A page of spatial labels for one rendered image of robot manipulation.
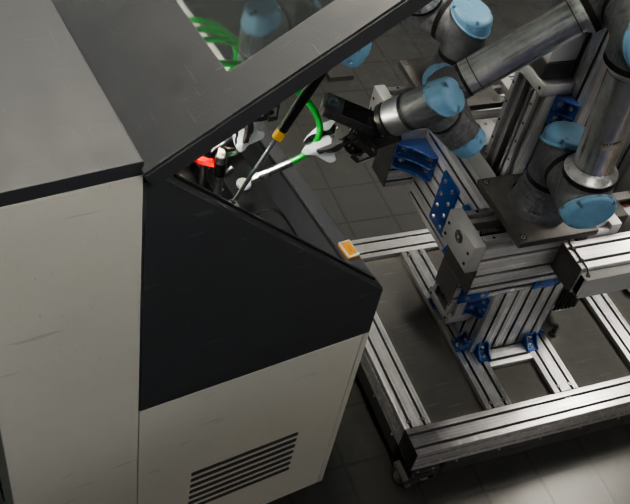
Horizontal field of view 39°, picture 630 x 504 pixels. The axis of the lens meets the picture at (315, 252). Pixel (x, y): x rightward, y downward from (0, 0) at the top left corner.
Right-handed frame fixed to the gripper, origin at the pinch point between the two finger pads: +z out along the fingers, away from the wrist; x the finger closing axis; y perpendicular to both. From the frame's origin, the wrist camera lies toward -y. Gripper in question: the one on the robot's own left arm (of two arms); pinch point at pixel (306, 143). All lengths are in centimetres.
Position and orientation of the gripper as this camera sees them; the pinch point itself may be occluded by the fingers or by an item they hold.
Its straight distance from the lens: 190.3
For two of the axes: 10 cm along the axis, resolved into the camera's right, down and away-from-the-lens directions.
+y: 6.2, 4.9, 6.1
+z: -7.7, 2.3, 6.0
